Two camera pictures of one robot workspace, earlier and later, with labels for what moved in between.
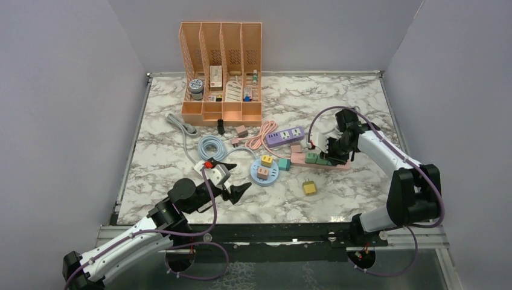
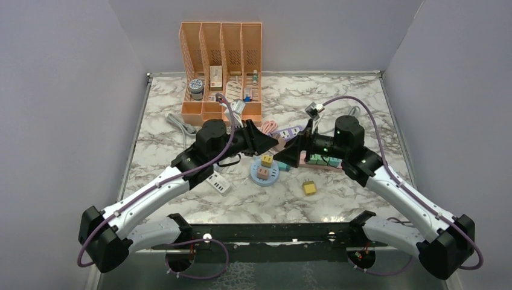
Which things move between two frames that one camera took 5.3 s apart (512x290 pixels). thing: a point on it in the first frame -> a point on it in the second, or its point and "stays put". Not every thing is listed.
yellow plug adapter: x=309 y=187 stays put
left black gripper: x=236 y=192 -> x=256 y=142
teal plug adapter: x=284 y=164 stays put
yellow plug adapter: x=266 y=161 stays put
